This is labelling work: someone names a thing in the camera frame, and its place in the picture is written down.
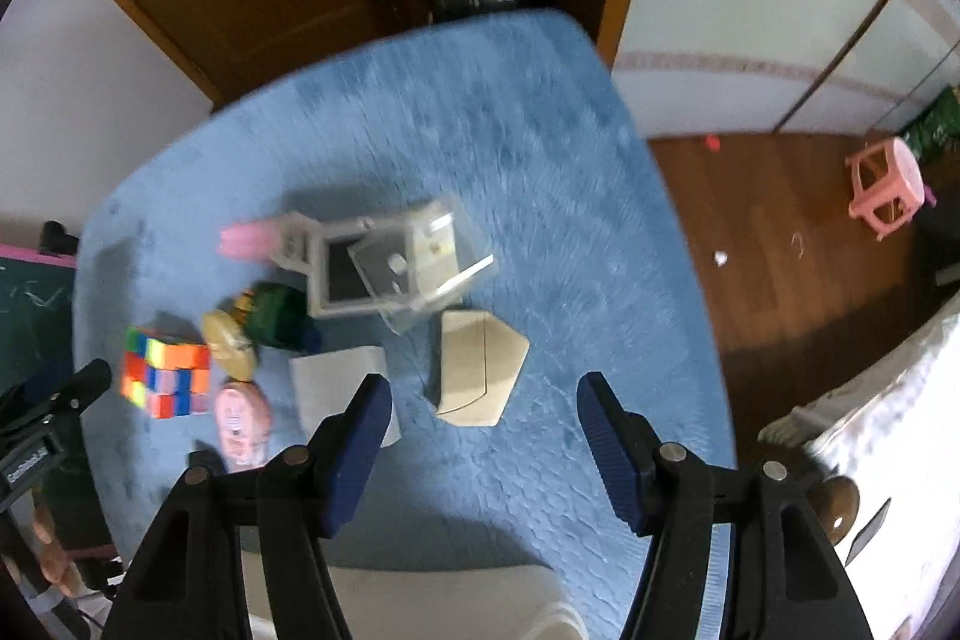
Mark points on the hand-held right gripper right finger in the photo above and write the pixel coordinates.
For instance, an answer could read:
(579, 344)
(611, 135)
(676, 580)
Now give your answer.
(609, 452)

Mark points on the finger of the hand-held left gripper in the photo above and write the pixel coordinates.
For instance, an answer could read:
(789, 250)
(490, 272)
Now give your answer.
(79, 385)

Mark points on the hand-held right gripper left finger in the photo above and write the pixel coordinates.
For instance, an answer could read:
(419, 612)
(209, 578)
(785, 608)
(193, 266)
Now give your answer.
(361, 452)

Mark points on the white paper box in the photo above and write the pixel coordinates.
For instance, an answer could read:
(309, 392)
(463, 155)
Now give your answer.
(334, 377)

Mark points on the multicoloured puzzle cube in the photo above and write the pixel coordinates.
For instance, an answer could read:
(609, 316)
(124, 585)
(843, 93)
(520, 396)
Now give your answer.
(165, 374)

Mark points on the pink round case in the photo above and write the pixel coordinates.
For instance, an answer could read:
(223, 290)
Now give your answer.
(241, 419)

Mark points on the beige pentagon box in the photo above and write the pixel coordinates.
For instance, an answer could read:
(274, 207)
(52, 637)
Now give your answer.
(480, 366)

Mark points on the yellow round toy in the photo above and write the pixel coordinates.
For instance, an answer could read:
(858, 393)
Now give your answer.
(229, 336)

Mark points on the green bottle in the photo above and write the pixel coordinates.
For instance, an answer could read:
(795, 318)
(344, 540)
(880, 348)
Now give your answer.
(281, 314)

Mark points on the pink and white toy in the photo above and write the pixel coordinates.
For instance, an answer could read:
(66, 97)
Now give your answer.
(244, 240)

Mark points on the person's left hand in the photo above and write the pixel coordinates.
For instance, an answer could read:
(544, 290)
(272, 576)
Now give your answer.
(46, 550)

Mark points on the green chalkboard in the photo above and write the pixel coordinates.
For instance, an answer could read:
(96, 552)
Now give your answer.
(34, 317)

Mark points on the black knob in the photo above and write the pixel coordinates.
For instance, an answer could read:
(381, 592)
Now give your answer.
(58, 236)

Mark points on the round wooden knob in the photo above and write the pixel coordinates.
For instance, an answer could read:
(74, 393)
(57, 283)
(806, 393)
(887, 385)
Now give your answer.
(838, 506)

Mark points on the blue fuzzy blanket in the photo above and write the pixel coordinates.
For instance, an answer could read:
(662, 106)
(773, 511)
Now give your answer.
(540, 175)

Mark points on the bed with white cover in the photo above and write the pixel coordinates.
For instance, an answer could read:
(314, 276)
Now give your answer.
(900, 445)

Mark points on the pink plastic stool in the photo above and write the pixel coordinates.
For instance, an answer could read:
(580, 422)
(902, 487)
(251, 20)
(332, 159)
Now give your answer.
(889, 183)

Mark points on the black box in wardrobe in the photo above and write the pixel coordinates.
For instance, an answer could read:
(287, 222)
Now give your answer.
(476, 0)

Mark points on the green printed bag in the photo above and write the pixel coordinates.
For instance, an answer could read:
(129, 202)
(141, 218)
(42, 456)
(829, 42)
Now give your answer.
(939, 123)

